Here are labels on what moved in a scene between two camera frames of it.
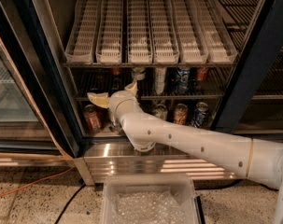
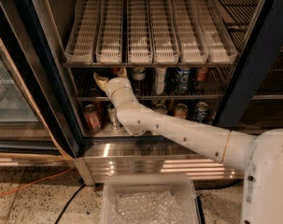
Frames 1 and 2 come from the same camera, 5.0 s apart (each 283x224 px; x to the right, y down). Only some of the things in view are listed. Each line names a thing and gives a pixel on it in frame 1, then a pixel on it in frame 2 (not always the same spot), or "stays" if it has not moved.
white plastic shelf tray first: (81, 44) stays
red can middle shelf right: (202, 74) stays
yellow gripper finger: (133, 88) → (122, 73)
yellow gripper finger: (101, 99) → (102, 81)
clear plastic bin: (148, 198) stays
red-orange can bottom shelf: (91, 118) stays
